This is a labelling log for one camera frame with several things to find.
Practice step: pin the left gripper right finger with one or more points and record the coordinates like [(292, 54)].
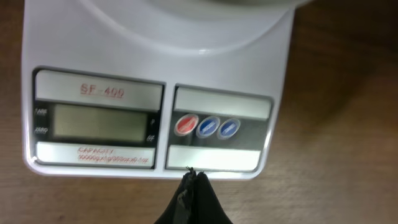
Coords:
[(207, 208)]

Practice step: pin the white digital kitchen scale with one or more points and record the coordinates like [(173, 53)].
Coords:
[(148, 89)]

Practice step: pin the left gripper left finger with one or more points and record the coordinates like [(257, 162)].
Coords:
[(179, 209)]

